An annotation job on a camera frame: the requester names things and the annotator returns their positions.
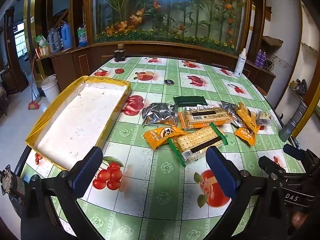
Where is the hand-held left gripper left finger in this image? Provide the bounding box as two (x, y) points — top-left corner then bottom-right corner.
(20, 146), (103, 240)

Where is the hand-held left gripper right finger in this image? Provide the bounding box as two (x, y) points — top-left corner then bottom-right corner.
(205, 146), (288, 240)

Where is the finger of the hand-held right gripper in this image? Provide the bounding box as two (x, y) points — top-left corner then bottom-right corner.
(258, 156), (287, 179)
(283, 144), (314, 165)

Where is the green-ended cracker packet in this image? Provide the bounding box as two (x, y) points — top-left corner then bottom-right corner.
(167, 122), (228, 167)

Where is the orange-ended cracker packet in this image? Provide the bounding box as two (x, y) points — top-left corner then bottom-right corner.
(178, 107), (234, 130)

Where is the yellow cardboard tray box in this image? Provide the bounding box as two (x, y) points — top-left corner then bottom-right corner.
(25, 75), (132, 172)

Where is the small silver foil packet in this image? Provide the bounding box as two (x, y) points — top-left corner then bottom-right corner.
(221, 101), (244, 128)

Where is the dark green snack packet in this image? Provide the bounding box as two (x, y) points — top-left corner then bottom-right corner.
(173, 95), (207, 107)

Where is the large silver foil packet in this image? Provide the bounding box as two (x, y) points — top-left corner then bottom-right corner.
(142, 102), (178, 127)

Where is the person's right hand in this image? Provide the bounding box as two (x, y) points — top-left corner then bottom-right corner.
(291, 211), (309, 229)

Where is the grey corrugated pipe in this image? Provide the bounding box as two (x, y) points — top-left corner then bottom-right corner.
(279, 102), (307, 142)

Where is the small brown snack packet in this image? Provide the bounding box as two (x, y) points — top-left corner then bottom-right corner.
(255, 110), (275, 128)

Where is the pile of small candies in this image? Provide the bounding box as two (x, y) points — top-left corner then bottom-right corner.
(184, 104), (215, 111)

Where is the small electric motor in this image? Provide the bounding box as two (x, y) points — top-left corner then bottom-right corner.
(0, 164), (28, 205)

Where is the red broom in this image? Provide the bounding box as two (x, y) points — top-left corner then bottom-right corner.
(27, 55), (42, 110)

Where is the white plastic bucket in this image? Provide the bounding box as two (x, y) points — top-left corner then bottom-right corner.
(40, 74), (62, 103)

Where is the white spray bottle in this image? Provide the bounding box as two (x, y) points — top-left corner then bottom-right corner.
(234, 48), (247, 78)

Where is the brown wooden cabinet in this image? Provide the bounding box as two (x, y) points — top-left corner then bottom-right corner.
(36, 42), (275, 90)

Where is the dark glass jar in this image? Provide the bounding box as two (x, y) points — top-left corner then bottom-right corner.
(114, 44), (127, 62)

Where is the yellow and red carton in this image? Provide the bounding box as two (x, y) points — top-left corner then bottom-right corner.
(35, 45), (52, 58)

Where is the grey thermos flask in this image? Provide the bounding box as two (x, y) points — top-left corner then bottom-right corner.
(47, 27), (61, 52)

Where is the blue thermos flask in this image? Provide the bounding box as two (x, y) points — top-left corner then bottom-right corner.
(59, 22), (73, 50)

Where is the green and white bag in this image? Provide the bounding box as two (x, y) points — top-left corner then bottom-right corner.
(35, 34), (48, 48)

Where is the barred window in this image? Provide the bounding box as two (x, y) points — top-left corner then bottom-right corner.
(14, 22), (28, 58)

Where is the glass case with artificial flowers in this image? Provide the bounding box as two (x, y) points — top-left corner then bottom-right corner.
(86, 0), (253, 54)

